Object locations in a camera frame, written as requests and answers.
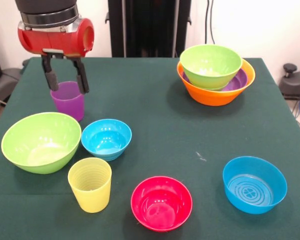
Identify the yellow ribbed cup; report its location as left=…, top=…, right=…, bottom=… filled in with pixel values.
left=67, top=157, right=113, bottom=214

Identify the small light blue bowl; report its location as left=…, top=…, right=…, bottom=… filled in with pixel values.
left=80, top=118, right=133, bottom=162

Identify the purple cup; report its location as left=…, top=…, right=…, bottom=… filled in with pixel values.
left=50, top=80, right=85, bottom=122

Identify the purple bowl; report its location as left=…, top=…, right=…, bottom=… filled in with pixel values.
left=182, top=67, right=249, bottom=92

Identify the red bowl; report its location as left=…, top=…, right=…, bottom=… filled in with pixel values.
left=130, top=176, right=194, bottom=233

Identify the large orange bowl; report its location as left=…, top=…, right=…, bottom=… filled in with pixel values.
left=176, top=58, right=256, bottom=107

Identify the grey chair base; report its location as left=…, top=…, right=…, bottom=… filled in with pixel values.
left=0, top=67, right=23, bottom=107

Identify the black hanging cable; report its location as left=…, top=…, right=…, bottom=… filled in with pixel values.
left=203, top=0, right=216, bottom=46

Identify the large green bowl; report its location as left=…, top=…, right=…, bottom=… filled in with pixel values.
left=179, top=43, right=243, bottom=90
left=0, top=111, right=82, bottom=175

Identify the dark green tablecloth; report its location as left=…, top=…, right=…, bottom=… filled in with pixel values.
left=0, top=56, right=300, bottom=240

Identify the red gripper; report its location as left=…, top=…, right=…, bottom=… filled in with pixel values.
left=17, top=17, right=95, bottom=95

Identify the blue bowl with ribbed bottom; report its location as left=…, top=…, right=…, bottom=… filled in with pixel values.
left=222, top=156, right=288, bottom=215

